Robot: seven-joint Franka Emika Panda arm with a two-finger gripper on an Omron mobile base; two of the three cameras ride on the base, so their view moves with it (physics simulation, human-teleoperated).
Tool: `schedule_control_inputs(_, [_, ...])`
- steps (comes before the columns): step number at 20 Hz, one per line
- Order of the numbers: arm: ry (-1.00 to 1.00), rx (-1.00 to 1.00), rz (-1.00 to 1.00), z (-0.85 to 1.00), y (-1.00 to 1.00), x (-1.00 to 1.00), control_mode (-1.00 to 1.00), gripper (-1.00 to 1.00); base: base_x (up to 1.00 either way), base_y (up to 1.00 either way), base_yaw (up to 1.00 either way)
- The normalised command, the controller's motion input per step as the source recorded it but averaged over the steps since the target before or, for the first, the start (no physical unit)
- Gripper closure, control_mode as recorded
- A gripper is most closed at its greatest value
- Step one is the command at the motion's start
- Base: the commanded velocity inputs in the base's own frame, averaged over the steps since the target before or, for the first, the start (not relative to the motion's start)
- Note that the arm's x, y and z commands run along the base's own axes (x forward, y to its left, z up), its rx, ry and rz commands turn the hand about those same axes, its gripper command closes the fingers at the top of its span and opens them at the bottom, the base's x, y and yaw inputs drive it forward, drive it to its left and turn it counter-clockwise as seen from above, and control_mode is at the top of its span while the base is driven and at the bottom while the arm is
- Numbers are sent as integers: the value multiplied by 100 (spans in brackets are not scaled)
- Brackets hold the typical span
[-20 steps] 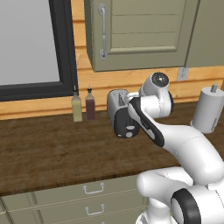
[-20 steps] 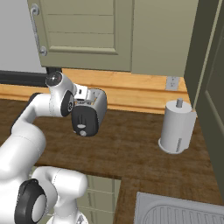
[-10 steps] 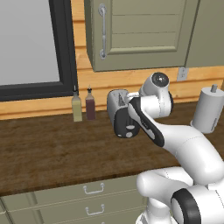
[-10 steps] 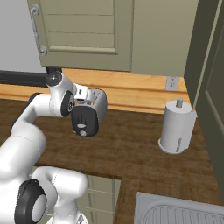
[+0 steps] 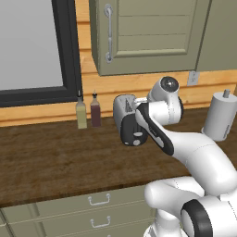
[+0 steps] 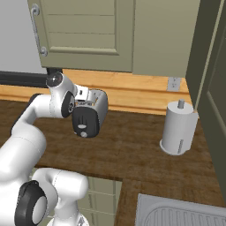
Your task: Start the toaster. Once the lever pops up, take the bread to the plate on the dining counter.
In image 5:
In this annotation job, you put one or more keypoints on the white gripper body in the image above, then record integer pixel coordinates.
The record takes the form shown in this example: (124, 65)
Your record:
(140, 100)

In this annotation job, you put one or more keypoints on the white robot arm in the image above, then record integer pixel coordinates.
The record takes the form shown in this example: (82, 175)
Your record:
(200, 154)

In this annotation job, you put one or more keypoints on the silver and black toaster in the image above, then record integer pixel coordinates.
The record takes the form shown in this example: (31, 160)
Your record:
(126, 126)

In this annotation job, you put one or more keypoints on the dark red sauce bottle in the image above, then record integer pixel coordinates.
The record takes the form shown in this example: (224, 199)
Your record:
(96, 114)

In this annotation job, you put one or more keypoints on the pale oil bottle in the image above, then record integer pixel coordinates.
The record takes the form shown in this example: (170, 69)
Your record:
(81, 115)

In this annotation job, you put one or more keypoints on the olive green cupboard door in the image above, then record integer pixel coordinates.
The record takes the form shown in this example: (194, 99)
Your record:
(148, 34)

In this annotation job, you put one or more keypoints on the white paper towel roll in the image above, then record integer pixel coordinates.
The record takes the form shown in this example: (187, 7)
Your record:
(220, 115)

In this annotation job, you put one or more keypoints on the plain olive cupboard door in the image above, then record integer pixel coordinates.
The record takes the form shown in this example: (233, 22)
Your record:
(219, 34)

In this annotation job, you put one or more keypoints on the black framed window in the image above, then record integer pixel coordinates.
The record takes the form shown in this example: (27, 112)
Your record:
(31, 46)

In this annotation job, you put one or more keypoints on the olive drawer front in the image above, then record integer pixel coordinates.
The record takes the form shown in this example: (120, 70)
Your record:
(68, 223)
(68, 206)

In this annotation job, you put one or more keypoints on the olive base cupboard front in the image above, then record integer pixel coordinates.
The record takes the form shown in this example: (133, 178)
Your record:
(17, 223)

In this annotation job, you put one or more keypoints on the grey wall socket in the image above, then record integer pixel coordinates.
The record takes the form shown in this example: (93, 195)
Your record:
(193, 78)

